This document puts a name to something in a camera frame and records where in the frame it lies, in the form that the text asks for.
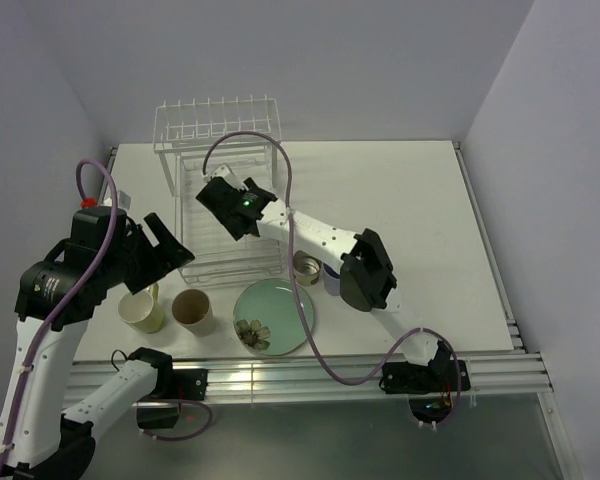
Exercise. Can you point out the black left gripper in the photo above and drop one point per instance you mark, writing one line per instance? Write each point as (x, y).
(169, 254)

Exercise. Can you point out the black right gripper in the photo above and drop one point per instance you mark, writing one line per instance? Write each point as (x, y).
(249, 183)

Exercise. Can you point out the brown paper-like cup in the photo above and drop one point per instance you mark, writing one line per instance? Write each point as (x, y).
(192, 309)

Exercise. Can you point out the pale yellow mug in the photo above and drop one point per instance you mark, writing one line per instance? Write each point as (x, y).
(142, 310)

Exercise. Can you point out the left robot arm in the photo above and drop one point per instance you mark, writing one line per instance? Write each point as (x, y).
(39, 438)

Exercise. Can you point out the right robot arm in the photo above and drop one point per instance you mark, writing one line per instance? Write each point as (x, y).
(367, 280)

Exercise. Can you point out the small metal-lined beige cup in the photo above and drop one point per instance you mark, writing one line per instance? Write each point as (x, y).
(307, 269)

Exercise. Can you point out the green floral plate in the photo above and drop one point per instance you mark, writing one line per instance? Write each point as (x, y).
(266, 320)

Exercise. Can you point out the lavender plastic cup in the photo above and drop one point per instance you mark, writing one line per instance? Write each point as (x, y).
(331, 280)

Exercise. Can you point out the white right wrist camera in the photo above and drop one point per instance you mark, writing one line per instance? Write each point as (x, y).
(226, 173)

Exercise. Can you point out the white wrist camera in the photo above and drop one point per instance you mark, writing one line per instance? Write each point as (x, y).
(226, 173)
(122, 198)

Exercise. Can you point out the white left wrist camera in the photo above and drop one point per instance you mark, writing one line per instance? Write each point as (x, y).
(122, 198)

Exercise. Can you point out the white wire dish rack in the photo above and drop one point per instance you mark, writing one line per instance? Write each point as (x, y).
(196, 137)

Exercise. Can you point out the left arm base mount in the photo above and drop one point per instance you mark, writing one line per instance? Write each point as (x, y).
(182, 403)

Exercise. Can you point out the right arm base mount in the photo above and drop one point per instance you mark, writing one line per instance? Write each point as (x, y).
(410, 379)

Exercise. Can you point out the aluminium frame rail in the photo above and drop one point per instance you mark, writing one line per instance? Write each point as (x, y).
(301, 379)

